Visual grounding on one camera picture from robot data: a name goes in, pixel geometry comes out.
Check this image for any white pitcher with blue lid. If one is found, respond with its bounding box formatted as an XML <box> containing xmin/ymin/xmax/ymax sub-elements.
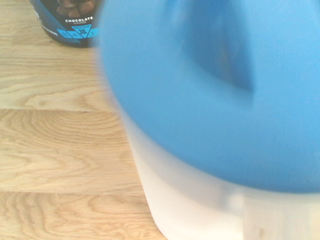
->
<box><xmin>98</xmin><ymin>0</ymin><xmax>320</xmax><ymax>240</ymax></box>

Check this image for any dark chocolate protein powder tub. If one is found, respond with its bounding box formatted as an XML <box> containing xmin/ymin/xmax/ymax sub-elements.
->
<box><xmin>28</xmin><ymin>0</ymin><xmax>106</xmax><ymax>49</ymax></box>

